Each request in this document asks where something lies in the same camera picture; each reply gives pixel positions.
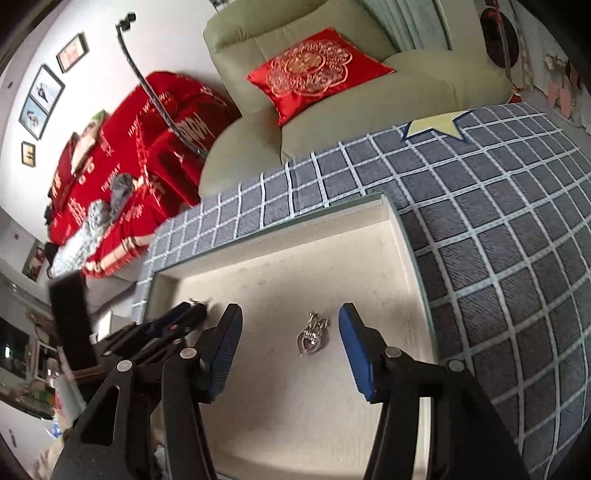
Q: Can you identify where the yellow star patch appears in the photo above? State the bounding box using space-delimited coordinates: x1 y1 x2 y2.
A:
401 110 474 141

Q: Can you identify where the red embroidered cushion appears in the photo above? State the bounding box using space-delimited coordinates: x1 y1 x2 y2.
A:
246 27 397 127

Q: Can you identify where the large black-framed photo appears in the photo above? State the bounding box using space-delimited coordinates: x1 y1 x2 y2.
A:
30 65 65 114
19 96 49 140

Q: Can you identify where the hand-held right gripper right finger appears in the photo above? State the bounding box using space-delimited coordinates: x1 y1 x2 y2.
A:
338 303 532 480

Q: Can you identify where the pale green sofa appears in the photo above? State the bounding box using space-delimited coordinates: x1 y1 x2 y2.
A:
198 0 513 199

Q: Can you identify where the cluttered shelf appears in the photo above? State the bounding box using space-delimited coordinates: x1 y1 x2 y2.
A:
0 272 61 418

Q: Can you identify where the silver heart pendant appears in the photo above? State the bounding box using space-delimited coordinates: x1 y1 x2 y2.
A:
296 311 332 358

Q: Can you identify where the printed pillow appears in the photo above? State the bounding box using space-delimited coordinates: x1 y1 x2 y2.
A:
71 111 107 171

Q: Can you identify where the white tray with grey rim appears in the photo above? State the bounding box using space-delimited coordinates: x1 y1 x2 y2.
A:
131 191 439 480

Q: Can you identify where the red printed blanket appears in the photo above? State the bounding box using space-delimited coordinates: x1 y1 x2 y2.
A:
46 71 243 280

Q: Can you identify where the flexible gooseneck camera arm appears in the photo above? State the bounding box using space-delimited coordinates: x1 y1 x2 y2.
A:
115 13 208 158

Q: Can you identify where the pale green curtain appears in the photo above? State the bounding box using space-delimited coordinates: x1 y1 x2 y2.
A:
360 0 453 51

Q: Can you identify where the grey striped cloth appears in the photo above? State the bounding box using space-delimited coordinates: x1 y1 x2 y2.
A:
83 200 114 236

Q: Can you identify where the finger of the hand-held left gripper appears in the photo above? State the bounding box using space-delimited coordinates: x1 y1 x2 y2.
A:
99 314 207 365
139 301 207 329

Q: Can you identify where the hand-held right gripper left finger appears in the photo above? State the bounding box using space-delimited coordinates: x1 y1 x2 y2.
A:
50 303 244 480

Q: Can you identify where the red picture in black frame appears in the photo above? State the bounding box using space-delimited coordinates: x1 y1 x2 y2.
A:
56 33 88 73

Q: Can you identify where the round black red wall decoration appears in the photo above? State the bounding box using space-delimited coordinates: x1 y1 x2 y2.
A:
479 0 520 68

